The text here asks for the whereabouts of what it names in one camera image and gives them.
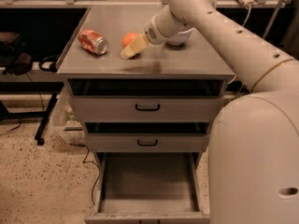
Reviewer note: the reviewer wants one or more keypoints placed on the dark bag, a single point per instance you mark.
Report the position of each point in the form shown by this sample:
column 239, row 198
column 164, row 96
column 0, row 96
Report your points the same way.
column 12, row 58

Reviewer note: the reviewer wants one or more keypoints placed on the black headphones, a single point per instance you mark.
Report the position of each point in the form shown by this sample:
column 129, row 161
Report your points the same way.
column 48, row 64

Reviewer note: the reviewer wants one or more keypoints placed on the grey drawer cabinet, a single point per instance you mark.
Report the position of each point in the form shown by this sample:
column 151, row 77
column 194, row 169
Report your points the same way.
column 195, row 59

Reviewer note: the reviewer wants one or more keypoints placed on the red soda can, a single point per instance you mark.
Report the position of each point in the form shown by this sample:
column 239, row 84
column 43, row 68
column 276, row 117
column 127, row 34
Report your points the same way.
column 93, row 42

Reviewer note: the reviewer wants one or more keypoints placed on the white ceramic bowl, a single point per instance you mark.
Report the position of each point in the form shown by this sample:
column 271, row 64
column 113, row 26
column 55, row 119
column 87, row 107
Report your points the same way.
column 180, row 37

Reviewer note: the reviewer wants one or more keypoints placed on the grey open bottom drawer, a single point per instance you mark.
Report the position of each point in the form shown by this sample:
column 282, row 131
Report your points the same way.
column 148, row 188

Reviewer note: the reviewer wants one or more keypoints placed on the metal pole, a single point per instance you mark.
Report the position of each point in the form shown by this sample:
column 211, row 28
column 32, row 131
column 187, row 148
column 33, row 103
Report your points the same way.
column 272, row 19

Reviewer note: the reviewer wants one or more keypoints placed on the grey middle drawer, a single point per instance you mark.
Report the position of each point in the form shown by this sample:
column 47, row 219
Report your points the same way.
column 147, row 137

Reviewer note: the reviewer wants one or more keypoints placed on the clear plastic bin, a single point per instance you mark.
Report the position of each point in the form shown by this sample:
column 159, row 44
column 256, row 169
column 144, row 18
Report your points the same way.
column 63, row 121

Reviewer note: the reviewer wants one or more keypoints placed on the orange fruit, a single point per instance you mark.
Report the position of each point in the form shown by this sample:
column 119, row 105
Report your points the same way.
column 128, row 38

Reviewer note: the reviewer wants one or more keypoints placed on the grey top drawer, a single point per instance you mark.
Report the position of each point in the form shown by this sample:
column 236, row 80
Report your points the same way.
column 137, row 100

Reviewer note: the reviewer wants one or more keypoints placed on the black stand leg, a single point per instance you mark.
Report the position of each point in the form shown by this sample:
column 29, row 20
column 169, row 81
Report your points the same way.
column 45, row 118

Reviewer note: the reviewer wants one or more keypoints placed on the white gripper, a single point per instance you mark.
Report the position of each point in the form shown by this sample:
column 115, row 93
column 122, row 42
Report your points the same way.
column 151, row 34

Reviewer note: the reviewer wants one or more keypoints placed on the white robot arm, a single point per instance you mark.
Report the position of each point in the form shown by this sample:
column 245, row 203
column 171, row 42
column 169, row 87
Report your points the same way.
column 253, row 151

